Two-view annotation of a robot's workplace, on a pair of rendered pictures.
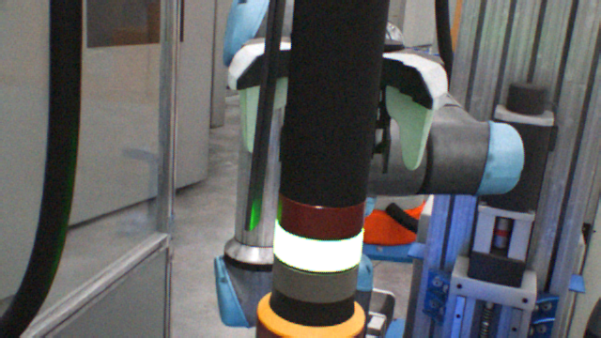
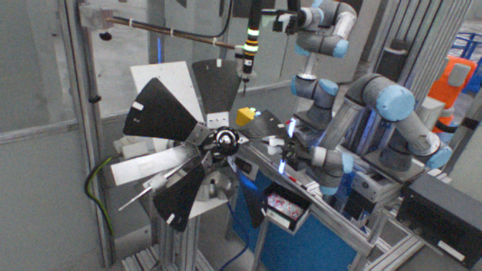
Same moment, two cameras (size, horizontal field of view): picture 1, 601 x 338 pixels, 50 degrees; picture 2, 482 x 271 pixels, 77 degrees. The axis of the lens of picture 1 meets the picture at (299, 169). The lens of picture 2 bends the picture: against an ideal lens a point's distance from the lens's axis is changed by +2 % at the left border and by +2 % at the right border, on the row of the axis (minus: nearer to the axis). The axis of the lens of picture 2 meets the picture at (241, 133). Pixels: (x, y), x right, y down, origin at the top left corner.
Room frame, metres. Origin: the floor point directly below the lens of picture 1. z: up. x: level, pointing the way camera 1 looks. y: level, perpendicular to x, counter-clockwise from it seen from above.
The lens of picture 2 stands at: (-0.66, -0.59, 1.83)
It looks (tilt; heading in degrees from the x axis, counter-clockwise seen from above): 30 degrees down; 32
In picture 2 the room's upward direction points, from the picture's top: 9 degrees clockwise
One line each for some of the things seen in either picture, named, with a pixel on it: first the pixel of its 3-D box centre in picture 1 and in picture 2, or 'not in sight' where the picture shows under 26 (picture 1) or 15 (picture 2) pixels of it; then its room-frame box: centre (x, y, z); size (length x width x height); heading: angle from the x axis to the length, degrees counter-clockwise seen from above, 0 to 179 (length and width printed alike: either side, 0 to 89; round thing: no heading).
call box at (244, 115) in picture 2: not in sight; (251, 121); (0.66, 0.18, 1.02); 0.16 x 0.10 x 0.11; 75
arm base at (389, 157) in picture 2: not in sight; (397, 154); (0.85, -0.55, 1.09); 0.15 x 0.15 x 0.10
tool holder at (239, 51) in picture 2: not in sight; (246, 62); (0.23, 0.00, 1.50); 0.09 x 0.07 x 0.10; 110
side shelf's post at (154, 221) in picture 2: not in sight; (154, 202); (0.26, 0.55, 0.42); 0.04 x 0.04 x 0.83; 75
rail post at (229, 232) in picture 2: not in sight; (234, 199); (0.66, 0.22, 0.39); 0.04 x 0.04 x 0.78; 75
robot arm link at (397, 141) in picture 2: not in sight; (408, 135); (0.84, -0.56, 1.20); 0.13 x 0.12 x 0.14; 53
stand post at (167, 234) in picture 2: not in sight; (168, 206); (0.19, 0.35, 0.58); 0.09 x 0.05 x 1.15; 165
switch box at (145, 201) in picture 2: not in sight; (152, 191); (0.10, 0.37, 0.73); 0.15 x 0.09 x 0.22; 75
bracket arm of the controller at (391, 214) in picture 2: not in sight; (412, 228); (0.42, -0.71, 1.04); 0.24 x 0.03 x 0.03; 75
